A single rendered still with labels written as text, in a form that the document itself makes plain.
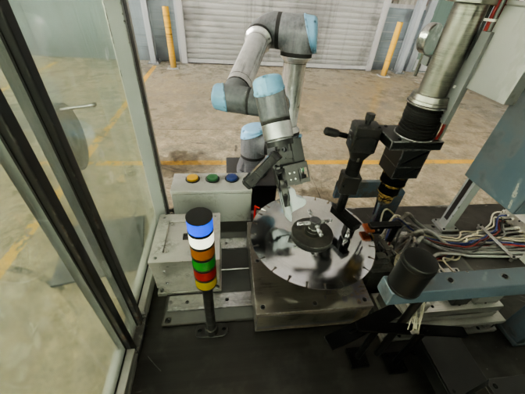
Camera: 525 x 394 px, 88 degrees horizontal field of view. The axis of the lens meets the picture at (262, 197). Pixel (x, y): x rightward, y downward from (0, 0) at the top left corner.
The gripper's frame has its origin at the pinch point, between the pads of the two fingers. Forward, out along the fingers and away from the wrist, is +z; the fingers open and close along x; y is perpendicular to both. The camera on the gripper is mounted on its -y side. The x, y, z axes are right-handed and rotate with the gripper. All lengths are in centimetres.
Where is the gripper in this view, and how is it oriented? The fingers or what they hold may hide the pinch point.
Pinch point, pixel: (287, 216)
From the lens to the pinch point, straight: 72.3
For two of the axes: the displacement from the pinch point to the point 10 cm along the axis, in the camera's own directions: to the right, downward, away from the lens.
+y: 9.7, -2.3, 0.5
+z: 2.2, 9.6, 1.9
